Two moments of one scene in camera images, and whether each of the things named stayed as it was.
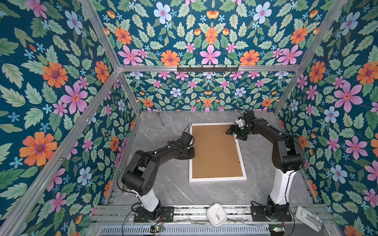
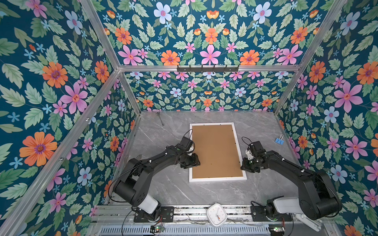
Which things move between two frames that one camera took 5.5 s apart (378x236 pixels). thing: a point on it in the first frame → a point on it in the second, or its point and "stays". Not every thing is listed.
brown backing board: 215,153 stays
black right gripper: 232,127 → 244,166
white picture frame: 209,179 stays
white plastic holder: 308,219 stays
